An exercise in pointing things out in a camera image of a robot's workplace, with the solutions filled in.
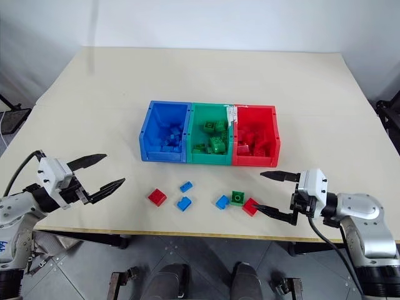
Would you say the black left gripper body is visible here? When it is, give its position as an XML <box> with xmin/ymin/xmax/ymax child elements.
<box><xmin>59</xmin><ymin>173</ymin><xmax>92</xmax><ymax>209</ymax></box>

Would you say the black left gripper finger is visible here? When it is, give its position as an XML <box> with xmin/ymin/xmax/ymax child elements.
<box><xmin>82</xmin><ymin>177</ymin><xmax>126</xmax><ymax>206</ymax></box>
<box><xmin>67</xmin><ymin>153</ymin><xmax>108</xmax><ymax>172</ymax></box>

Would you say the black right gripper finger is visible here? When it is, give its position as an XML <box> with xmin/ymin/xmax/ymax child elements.
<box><xmin>254</xmin><ymin>204</ymin><xmax>298</xmax><ymax>226</ymax></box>
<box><xmin>259</xmin><ymin>170</ymin><xmax>301</xmax><ymax>184</ymax></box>

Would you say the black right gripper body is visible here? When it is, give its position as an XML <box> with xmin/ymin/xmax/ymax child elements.
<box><xmin>289</xmin><ymin>183</ymin><xmax>316</xmax><ymax>226</ymax></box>

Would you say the red square toy brick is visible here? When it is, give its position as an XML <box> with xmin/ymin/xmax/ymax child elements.
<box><xmin>147</xmin><ymin>188</ymin><xmax>168</xmax><ymax>208</ymax></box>
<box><xmin>242</xmin><ymin>197</ymin><xmax>260</xmax><ymax>217</ymax></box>

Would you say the green square toy brick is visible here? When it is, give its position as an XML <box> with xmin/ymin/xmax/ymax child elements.
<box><xmin>229</xmin><ymin>190</ymin><xmax>246</xmax><ymax>207</ymax></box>

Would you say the black table crossbar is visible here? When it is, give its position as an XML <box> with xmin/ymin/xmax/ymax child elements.
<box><xmin>287</xmin><ymin>241</ymin><xmax>344</xmax><ymax>256</ymax></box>
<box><xmin>54</xmin><ymin>231</ymin><xmax>131</xmax><ymax>250</ymax></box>

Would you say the red plastic bin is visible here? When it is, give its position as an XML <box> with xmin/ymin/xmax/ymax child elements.
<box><xmin>231</xmin><ymin>104</ymin><xmax>281</xmax><ymax>168</ymax></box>

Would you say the large green toy brick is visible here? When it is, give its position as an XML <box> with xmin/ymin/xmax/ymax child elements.
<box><xmin>207</xmin><ymin>136</ymin><xmax>228</xmax><ymax>155</ymax></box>

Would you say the dark rounded shape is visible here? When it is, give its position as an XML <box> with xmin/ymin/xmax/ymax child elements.
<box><xmin>146</xmin><ymin>263</ymin><xmax>192</xmax><ymax>300</ymax></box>
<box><xmin>231</xmin><ymin>261</ymin><xmax>262</xmax><ymax>300</ymax></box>

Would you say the white tape patch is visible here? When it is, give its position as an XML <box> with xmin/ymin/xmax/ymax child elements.
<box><xmin>224</xmin><ymin>105</ymin><xmax>238</xmax><ymax>128</ymax></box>

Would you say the blue plastic bin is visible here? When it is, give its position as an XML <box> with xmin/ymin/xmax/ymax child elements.
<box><xmin>138</xmin><ymin>100</ymin><xmax>192</xmax><ymax>164</ymax></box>

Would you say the green plastic bin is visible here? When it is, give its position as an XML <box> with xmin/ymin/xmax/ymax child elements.
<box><xmin>185</xmin><ymin>102</ymin><xmax>236</xmax><ymax>166</ymax></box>

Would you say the black metal stand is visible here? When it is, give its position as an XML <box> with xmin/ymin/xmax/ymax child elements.
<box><xmin>0</xmin><ymin>92</ymin><xmax>33</xmax><ymax>136</ymax></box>

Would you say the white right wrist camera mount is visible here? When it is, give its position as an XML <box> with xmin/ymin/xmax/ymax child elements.
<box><xmin>296</xmin><ymin>168</ymin><xmax>329</xmax><ymax>219</ymax></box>

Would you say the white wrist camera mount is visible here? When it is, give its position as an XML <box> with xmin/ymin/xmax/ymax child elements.
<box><xmin>36</xmin><ymin>157</ymin><xmax>78</xmax><ymax>211</ymax></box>
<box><xmin>296</xmin><ymin>168</ymin><xmax>329</xmax><ymax>219</ymax></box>

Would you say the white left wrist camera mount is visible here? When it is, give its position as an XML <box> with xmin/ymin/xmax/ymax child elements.
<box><xmin>36</xmin><ymin>157</ymin><xmax>78</xmax><ymax>211</ymax></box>

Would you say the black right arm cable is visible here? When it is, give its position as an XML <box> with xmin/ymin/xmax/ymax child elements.
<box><xmin>307</xmin><ymin>216</ymin><xmax>366</xmax><ymax>297</ymax></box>

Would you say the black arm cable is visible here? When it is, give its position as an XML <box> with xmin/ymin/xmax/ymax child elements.
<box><xmin>2</xmin><ymin>149</ymin><xmax>47</xmax><ymax>197</ymax></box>
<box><xmin>307</xmin><ymin>216</ymin><xmax>366</xmax><ymax>297</ymax></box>

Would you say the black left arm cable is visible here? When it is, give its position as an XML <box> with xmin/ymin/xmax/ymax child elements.
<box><xmin>2</xmin><ymin>149</ymin><xmax>47</xmax><ymax>197</ymax></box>

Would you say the brown metal bracket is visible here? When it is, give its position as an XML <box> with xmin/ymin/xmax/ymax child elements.
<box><xmin>271</xmin><ymin>276</ymin><xmax>304</xmax><ymax>300</ymax></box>
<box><xmin>109</xmin><ymin>266</ymin><xmax>141</xmax><ymax>300</ymax></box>

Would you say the thin white cable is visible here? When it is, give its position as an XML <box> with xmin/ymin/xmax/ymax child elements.
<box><xmin>0</xmin><ymin>111</ymin><xmax>10</xmax><ymax>146</ymax></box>

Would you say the black metal frame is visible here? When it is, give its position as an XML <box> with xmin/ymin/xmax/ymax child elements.
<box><xmin>374</xmin><ymin>99</ymin><xmax>400</xmax><ymax>148</ymax></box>

